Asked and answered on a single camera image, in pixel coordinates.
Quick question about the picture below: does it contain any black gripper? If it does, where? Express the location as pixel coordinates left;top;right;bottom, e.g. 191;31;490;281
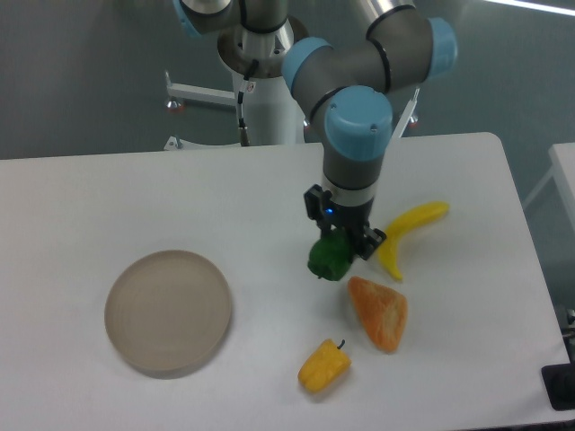
304;181;387;260

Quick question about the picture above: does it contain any green toy pepper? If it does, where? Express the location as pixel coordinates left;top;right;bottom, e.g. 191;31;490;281
307;229;352;281

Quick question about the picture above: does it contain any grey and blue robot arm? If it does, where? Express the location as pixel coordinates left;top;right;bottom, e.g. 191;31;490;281
173;1;458;259

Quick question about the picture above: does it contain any yellow toy pepper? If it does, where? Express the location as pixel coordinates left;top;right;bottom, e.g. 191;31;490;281
297;339;352;394

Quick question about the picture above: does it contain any yellow toy banana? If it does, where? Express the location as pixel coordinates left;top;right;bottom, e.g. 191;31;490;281
376;201;450;281

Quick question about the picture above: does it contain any orange toy bread slice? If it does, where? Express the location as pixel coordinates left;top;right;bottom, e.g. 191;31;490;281
348;276;408;353

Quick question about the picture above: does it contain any beige round plate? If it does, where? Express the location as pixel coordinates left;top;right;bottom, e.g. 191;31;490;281
103;250;233;379

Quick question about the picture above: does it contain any black device at table edge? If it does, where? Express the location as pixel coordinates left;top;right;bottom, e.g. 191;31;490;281
541;363;574;411

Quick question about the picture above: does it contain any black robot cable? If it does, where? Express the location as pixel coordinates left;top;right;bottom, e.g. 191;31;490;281
235;58;260;147

